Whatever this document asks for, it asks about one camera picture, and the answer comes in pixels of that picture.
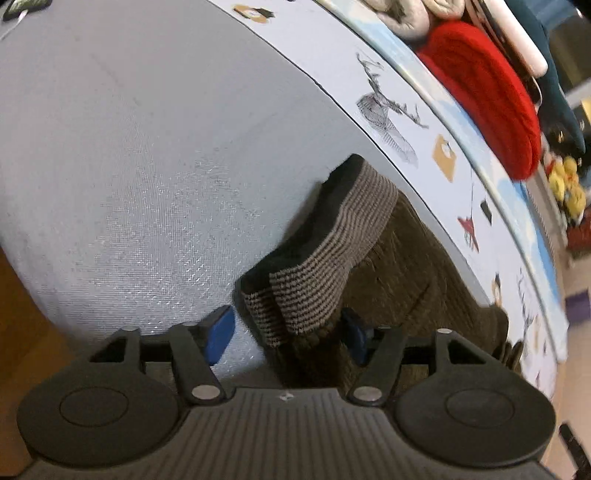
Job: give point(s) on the red knitted cloth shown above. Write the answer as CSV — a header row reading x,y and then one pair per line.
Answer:
x,y
489,97

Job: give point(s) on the beige blanket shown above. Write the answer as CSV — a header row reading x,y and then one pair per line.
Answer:
x,y
406,16

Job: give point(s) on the dark object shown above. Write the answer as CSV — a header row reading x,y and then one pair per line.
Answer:
x,y
575,450

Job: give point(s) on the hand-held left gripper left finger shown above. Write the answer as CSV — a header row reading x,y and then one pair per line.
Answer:
x,y
219,334

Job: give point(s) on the white tube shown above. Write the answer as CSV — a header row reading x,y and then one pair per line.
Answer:
x,y
519,32

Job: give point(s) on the yellow plush toys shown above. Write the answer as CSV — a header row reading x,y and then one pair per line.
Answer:
x,y
568,184

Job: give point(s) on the olive pants with striped waistband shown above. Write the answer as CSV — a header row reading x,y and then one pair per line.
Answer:
x,y
397,272

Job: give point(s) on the printed bed sheet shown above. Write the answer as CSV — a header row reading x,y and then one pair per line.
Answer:
x,y
138,161

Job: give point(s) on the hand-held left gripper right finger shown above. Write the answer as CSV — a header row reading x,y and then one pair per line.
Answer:
x,y
356,340

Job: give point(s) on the dark teal cloth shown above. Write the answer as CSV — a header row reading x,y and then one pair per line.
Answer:
x,y
556,92

